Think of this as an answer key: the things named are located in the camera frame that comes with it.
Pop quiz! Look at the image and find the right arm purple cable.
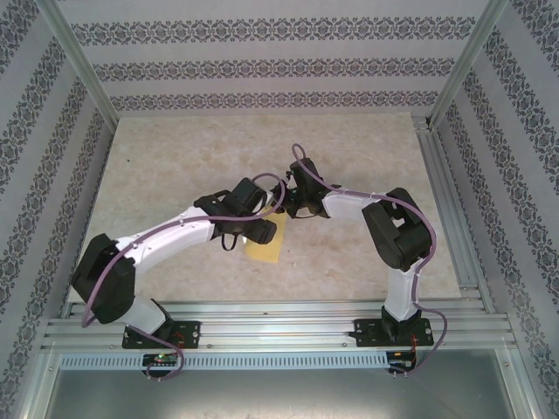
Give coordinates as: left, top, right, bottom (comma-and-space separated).
290, 143, 451, 379

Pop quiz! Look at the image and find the grey metal sheet panel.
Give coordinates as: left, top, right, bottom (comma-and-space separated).
41, 348, 525, 419

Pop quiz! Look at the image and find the aluminium frame post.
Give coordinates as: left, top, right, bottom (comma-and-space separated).
429, 0, 511, 132
34, 0, 120, 128

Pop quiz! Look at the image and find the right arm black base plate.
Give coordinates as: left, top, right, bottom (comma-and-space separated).
354, 318, 434, 349

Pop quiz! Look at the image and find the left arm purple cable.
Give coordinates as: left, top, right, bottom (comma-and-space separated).
80, 172, 288, 381

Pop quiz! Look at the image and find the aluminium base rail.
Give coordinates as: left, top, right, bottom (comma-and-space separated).
41, 300, 516, 351

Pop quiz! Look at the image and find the aluminium side rail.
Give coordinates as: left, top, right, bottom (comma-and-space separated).
412, 113, 497, 315

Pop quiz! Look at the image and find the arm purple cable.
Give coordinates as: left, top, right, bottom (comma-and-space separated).
80, 172, 288, 381
290, 143, 451, 379

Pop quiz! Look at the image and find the slotted grey cable duct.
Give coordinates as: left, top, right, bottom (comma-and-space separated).
59, 352, 390, 370

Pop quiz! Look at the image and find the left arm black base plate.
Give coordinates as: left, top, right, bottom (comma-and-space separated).
121, 320, 203, 350

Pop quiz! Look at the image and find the yellow paper sheet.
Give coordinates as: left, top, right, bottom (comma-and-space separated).
245, 210, 288, 264

